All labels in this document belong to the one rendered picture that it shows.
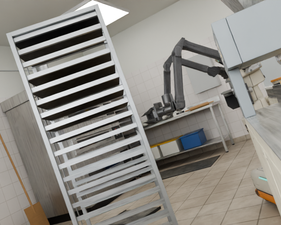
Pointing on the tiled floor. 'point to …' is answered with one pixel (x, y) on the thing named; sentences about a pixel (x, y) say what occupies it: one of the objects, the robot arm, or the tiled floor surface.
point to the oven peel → (35, 213)
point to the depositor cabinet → (274, 151)
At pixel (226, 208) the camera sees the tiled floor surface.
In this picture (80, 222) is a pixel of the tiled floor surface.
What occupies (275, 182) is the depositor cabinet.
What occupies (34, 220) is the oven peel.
